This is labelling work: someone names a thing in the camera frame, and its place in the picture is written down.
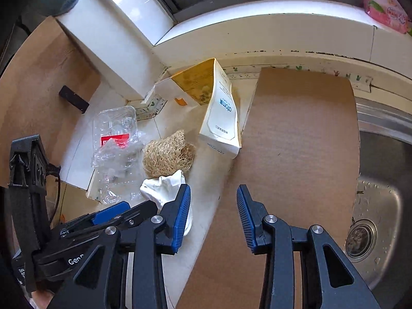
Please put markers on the pink refill pouch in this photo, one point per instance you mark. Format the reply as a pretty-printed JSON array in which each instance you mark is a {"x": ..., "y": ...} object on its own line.
[{"x": 386, "y": 3}]

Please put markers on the white tissue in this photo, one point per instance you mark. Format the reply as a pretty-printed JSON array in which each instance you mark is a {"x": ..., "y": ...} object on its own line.
[{"x": 157, "y": 190}]

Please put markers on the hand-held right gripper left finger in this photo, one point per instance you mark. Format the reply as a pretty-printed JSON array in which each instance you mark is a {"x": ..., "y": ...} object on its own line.
[{"x": 180, "y": 219}]

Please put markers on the brown cardboard sheet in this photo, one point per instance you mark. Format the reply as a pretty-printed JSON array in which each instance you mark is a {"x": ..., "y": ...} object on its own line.
[{"x": 289, "y": 154}]

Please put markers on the beige loofah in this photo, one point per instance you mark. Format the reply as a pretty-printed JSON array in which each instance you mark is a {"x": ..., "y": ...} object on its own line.
[{"x": 167, "y": 156}]

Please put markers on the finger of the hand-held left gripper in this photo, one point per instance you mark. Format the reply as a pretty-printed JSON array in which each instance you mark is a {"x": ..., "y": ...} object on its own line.
[
  {"x": 141, "y": 212},
  {"x": 111, "y": 212}
]

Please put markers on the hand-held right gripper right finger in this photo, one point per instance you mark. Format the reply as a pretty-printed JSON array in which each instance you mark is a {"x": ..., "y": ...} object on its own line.
[{"x": 249, "y": 222}]

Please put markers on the stainless steel sink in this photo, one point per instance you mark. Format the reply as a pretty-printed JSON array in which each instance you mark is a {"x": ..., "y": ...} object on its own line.
[{"x": 383, "y": 183}]

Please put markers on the yellow and white box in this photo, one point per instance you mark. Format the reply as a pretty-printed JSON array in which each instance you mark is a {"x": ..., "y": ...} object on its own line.
[{"x": 219, "y": 116}]

